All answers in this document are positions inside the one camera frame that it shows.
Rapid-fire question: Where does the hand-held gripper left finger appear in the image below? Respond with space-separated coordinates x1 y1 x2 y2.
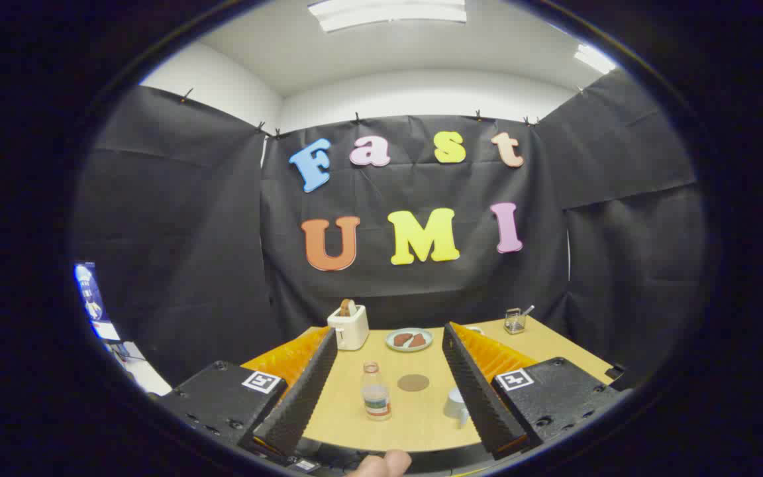
156 326 339 458

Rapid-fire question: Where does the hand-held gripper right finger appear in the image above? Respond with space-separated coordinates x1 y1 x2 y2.
441 323 624 461

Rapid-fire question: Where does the white cup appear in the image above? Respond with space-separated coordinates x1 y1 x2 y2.
443 387 472 428

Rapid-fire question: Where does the clear plastic juice bottle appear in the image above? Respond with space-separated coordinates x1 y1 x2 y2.
361 362 393 422

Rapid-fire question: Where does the wooden table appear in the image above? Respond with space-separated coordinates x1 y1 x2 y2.
242 315 614 454

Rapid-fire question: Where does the white toaster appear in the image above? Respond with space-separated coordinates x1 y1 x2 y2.
327 305 370 351

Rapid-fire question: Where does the pale green plate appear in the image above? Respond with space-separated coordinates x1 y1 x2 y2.
385 328 434 352

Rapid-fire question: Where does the small ceiling light panel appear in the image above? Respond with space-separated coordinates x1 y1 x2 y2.
574 43 617 75

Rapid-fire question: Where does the large ceiling light panel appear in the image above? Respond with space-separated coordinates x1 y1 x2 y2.
307 0 468 34

